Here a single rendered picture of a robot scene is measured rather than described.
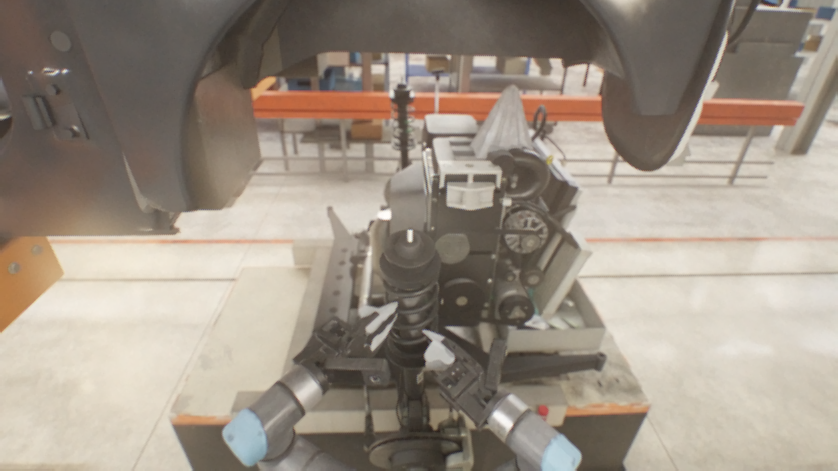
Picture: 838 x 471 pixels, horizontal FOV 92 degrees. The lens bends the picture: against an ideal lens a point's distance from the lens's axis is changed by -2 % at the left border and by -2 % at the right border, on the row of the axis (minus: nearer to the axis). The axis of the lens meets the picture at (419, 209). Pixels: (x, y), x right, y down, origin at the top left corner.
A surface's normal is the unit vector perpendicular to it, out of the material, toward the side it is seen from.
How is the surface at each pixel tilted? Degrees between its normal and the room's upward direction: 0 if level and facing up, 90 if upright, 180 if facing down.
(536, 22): 90
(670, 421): 0
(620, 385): 0
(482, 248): 90
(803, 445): 0
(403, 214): 90
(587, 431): 90
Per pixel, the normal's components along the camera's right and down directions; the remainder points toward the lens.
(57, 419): 0.03, -0.87
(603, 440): 0.04, 0.50
